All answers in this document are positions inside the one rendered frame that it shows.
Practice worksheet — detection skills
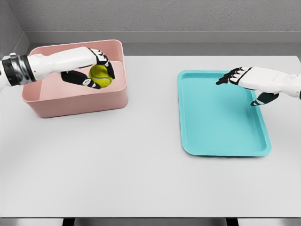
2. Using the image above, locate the blue tray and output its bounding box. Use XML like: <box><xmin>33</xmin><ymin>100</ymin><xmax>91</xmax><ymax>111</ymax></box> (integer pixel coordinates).
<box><xmin>177</xmin><ymin>69</ymin><xmax>272</xmax><ymax>157</ymax></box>

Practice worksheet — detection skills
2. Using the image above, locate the pink basket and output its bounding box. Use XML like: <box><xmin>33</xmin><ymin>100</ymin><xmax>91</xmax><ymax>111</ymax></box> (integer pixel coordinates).
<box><xmin>21</xmin><ymin>39</ymin><xmax>129</xmax><ymax>119</ymax></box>

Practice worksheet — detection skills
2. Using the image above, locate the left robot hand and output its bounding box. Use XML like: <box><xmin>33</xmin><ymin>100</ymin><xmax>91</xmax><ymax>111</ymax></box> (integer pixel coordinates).
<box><xmin>53</xmin><ymin>46</ymin><xmax>116</xmax><ymax>90</ymax></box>

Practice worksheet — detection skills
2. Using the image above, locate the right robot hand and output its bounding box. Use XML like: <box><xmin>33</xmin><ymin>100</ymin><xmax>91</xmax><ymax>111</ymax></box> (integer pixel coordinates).
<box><xmin>215</xmin><ymin>66</ymin><xmax>281</xmax><ymax>107</ymax></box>

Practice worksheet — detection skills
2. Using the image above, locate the yellow-green tennis ball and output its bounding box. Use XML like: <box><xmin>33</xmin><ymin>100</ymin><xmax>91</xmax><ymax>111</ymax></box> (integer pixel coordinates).
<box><xmin>88</xmin><ymin>64</ymin><xmax>112</xmax><ymax>89</ymax></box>

